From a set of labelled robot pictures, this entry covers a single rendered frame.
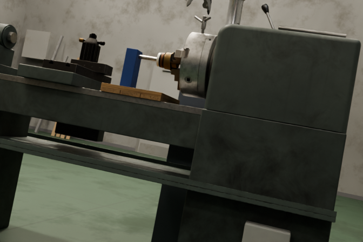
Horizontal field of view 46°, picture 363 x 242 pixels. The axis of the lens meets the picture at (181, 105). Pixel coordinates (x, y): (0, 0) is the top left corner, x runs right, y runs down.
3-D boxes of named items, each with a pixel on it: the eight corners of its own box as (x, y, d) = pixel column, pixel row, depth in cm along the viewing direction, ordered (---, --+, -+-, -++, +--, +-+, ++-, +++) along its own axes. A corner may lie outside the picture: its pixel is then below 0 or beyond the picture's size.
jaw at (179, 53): (194, 58, 206) (189, 48, 195) (192, 67, 205) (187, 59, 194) (172, 54, 209) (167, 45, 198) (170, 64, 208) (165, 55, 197)
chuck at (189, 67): (206, 98, 223) (216, 39, 222) (193, 98, 193) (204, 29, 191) (190, 95, 226) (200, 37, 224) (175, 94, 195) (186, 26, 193)
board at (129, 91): (178, 108, 227) (180, 100, 227) (160, 101, 192) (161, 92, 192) (126, 99, 234) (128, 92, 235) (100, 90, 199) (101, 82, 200)
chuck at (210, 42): (213, 99, 223) (223, 40, 221) (201, 99, 192) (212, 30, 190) (206, 98, 223) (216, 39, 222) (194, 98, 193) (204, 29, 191)
